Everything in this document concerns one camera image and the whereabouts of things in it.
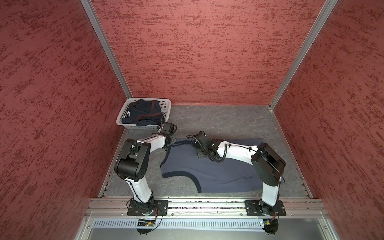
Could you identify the dark navy maroon-trimmed tank top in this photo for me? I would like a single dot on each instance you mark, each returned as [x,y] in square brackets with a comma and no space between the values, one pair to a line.
[143,113]

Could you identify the grey-blue tank top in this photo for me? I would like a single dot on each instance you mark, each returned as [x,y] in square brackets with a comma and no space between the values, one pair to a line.
[229,176]

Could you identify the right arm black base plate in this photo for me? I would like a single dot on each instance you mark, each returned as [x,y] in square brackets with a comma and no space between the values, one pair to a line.
[261,209]

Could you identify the right small circuit board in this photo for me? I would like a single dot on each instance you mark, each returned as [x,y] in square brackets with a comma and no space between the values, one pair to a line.
[267,223]

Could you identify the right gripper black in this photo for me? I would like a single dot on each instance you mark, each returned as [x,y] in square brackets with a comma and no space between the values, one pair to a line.
[199,154]

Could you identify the white plastic laundry basket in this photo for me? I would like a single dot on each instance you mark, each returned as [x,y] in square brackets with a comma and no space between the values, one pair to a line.
[165,106]

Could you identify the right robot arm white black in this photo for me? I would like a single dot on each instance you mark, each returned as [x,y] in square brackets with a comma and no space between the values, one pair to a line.
[268,165]

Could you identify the aluminium corner post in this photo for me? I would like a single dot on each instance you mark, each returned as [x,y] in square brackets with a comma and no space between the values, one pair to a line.
[317,26]
[97,26]

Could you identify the aluminium corner post right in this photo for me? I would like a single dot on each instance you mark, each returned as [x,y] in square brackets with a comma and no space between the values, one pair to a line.
[317,26]

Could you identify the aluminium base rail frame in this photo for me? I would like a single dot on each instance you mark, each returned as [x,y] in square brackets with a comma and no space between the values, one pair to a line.
[207,208]

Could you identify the white perforated cable duct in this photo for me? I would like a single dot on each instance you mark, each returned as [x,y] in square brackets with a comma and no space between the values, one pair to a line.
[192,224]

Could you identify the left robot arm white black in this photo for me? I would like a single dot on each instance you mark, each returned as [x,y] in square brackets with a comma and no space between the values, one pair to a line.
[133,161]

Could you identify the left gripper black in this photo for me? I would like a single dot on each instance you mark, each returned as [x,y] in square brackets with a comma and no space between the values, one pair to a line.
[173,140]

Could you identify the aluminium corner post left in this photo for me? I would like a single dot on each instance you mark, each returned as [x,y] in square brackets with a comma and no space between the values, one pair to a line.
[97,26]

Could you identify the small circuit board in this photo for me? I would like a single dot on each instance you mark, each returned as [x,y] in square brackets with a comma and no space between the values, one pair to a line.
[267,223]
[146,223]

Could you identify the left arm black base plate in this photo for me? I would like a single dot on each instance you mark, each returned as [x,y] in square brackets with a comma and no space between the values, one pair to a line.
[152,208]

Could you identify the left small circuit board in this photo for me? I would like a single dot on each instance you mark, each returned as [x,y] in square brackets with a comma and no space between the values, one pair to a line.
[146,223]

